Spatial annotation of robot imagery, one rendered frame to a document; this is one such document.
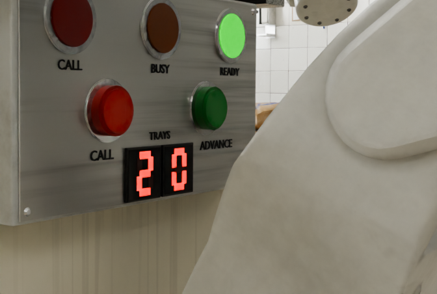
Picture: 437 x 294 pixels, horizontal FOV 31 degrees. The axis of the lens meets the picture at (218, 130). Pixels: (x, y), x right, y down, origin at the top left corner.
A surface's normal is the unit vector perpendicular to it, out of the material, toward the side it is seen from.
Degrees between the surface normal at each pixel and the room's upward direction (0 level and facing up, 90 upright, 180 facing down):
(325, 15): 146
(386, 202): 90
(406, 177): 90
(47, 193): 90
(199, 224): 90
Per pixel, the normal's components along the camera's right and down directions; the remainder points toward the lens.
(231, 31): 0.82, 0.04
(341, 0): 0.11, 0.86
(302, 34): -0.65, 0.04
